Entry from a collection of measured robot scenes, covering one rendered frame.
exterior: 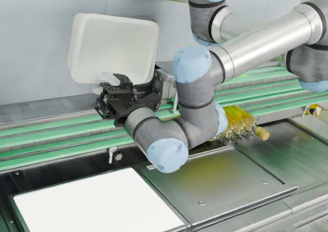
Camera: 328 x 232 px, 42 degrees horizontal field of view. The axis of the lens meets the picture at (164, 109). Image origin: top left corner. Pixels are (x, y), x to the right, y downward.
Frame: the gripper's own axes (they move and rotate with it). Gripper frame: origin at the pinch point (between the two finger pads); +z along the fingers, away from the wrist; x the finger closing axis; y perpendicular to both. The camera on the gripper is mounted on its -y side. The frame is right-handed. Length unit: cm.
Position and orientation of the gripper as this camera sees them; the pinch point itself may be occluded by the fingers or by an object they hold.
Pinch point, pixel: (107, 77)
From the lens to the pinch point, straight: 112.9
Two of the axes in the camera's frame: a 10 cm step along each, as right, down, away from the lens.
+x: -2.8, 8.5, 4.5
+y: -8.1, 0.5, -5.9
